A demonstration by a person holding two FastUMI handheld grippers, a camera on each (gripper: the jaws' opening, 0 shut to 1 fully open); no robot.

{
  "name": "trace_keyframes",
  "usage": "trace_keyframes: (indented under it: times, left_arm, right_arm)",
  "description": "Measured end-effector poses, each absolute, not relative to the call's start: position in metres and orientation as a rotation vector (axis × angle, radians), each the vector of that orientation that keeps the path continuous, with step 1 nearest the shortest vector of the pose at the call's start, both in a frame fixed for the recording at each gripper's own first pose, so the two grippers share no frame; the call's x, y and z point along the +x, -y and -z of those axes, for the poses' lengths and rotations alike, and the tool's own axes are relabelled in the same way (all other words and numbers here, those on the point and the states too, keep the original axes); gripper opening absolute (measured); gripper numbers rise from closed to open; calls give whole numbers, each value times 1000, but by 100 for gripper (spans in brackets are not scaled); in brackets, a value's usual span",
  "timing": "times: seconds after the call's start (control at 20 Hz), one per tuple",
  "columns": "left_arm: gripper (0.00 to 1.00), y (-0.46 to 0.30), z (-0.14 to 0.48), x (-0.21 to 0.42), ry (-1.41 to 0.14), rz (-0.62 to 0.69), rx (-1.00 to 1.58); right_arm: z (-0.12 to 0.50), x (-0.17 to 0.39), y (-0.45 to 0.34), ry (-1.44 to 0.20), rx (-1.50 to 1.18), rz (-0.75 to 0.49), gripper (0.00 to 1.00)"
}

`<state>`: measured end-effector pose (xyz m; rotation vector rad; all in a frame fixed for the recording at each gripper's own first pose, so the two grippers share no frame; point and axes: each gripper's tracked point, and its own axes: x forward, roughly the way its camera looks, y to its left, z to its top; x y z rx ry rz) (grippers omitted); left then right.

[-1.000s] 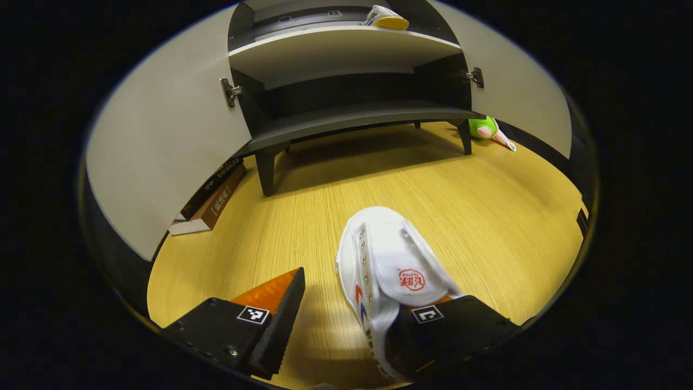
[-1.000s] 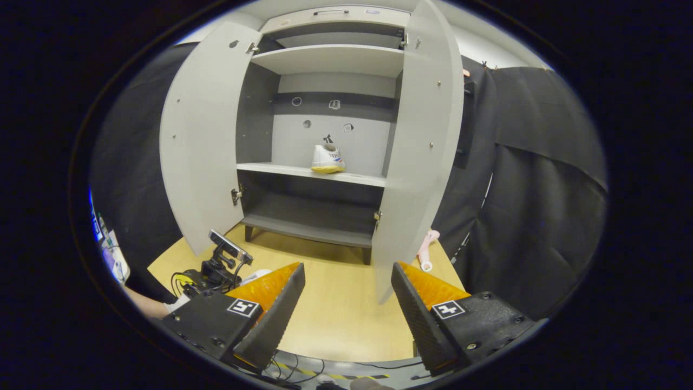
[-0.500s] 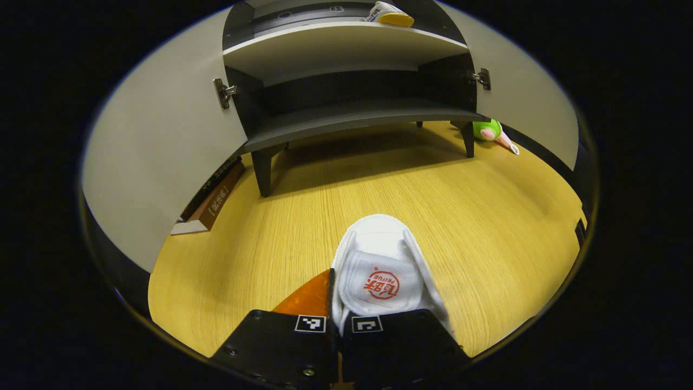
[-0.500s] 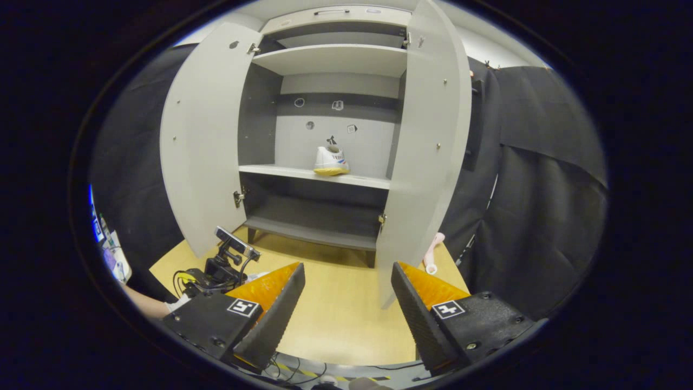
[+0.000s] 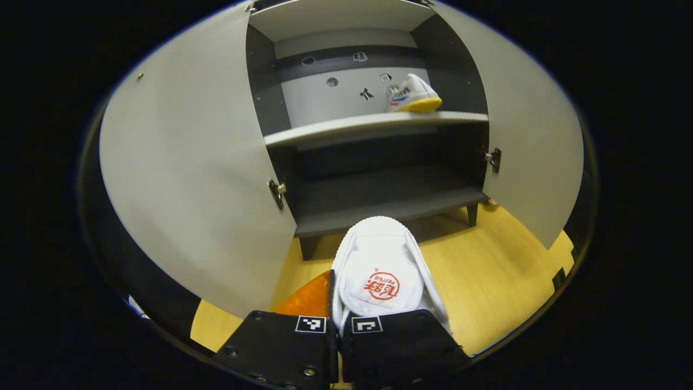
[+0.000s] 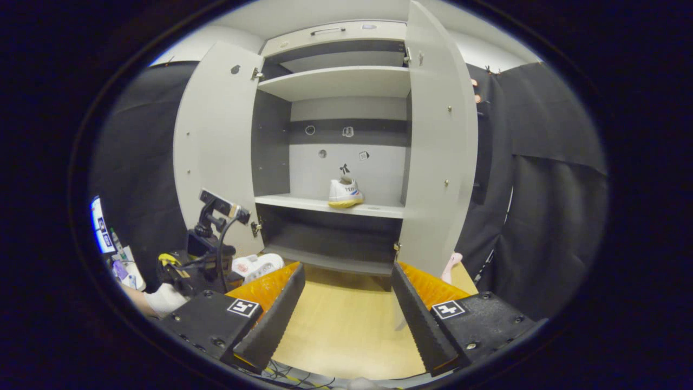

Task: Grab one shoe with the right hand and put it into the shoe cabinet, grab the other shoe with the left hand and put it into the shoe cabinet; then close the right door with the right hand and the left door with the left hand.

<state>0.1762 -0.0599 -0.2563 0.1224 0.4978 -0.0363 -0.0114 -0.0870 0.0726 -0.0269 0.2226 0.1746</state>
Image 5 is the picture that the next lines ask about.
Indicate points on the white shoe cabinet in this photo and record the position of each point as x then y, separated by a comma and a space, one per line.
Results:
379, 184

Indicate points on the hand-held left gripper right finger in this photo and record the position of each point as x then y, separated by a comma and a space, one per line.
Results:
400, 352

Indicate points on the small pink object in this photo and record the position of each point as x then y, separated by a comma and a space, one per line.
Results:
492, 202

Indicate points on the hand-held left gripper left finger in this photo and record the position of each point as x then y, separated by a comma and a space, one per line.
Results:
281, 346

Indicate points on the white shoe cabinet door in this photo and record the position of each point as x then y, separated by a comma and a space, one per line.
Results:
200, 162
530, 135

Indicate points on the white shoe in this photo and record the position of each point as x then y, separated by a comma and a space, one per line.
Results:
414, 95
379, 254

